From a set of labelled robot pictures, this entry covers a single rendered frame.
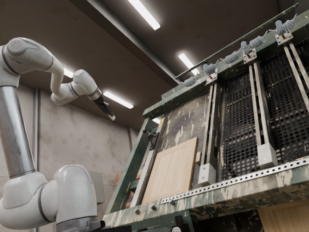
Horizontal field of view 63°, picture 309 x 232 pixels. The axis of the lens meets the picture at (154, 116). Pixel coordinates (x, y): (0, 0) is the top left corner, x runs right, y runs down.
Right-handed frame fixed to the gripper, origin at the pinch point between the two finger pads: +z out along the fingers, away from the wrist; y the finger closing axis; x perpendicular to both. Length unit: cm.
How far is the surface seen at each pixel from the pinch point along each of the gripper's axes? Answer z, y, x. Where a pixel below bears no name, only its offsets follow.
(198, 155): 23, -64, 5
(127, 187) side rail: 49, -5, 30
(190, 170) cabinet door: 25, -62, 15
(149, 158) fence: 40.6, -17.3, 6.3
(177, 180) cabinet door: 27, -55, 23
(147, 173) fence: 39.0, -23.7, 18.8
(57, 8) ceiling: -19, 256, -187
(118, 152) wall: 452, 433, -181
